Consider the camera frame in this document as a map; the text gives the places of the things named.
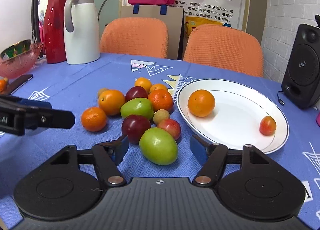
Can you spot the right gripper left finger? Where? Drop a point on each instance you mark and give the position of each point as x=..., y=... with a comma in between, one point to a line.
x=107, y=156

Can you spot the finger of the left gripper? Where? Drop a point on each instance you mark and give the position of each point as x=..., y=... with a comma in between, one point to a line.
x=34, y=103
x=48, y=118

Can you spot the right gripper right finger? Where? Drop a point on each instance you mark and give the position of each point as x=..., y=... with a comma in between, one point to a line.
x=212, y=159

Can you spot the small mandarin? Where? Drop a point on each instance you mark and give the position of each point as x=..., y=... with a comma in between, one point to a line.
x=94, y=119

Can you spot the dark red plum front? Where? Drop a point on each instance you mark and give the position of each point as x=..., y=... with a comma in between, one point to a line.
x=134, y=126

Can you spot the dark red plum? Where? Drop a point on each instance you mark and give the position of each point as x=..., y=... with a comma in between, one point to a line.
x=134, y=126
x=136, y=92

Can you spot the pink red small apple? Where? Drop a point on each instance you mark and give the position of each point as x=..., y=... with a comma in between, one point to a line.
x=172, y=127

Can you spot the round green apple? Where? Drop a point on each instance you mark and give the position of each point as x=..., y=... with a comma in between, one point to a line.
x=158, y=146

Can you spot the large orange front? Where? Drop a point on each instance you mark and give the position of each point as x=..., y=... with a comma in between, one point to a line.
x=201, y=103

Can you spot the oblong green fruit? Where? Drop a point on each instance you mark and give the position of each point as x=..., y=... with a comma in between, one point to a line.
x=138, y=106

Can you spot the small red-yellow plum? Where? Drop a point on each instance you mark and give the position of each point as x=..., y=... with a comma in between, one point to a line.
x=267, y=126

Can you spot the small tan longan fruit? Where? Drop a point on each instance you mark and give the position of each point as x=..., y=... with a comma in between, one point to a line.
x=160, y=116

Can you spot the bumpy mandarin orange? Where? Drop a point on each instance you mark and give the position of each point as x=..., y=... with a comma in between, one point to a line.
x=161, y=99

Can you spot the small orange at edge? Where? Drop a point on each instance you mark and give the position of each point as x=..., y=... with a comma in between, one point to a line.
x=3, y=85

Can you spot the blue patterned tablecloth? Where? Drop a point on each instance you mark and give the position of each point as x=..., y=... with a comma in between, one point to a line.
x=75, y=88

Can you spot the pink glass bowl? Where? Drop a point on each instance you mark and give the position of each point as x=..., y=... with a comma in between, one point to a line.
x=19, y=58

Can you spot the white round plate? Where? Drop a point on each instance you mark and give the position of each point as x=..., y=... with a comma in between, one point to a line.
x=236, y=118

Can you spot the small tan fruit left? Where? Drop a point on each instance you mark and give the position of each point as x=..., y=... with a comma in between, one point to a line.
x=101, y=91

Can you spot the white thermos jug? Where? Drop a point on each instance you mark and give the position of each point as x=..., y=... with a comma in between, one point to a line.
x=81, y=32

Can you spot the red thermos jug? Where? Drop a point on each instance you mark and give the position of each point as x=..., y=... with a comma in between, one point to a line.
x=54, y=44

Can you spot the pink thermos bottle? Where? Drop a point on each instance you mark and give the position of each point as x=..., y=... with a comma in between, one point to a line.
x=318, y=119

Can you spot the right orange chair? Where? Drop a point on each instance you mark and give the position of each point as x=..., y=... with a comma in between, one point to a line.
x=224, y=47

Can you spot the orange chair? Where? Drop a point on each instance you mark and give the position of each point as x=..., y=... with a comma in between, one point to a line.
x=141, y=36
x=224, y=47

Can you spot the black speaker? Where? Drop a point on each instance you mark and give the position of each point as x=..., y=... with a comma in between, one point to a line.
x=301, y=79

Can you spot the left orange chair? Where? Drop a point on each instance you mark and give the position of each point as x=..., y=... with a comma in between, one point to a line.
x=141, y=36

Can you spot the yellow snack bag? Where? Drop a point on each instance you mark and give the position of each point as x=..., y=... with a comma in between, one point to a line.
x=192, y=23

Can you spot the white Chinese poster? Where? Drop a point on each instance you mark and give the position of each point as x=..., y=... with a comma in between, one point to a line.
x=232, y=13

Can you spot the dark monitor frame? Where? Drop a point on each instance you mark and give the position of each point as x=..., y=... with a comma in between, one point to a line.
x=35, y=22

